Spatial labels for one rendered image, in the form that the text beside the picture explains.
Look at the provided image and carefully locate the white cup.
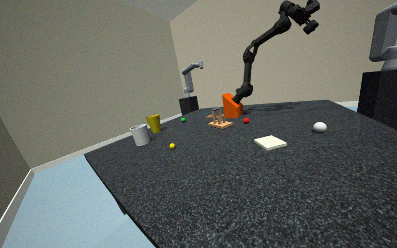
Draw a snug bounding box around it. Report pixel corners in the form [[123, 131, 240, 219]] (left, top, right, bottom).
[[130, 124, 151, 146]]

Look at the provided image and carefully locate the wooden catapult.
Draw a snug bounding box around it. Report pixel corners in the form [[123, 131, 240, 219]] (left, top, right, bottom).
[[206, 107, 233, 129]]

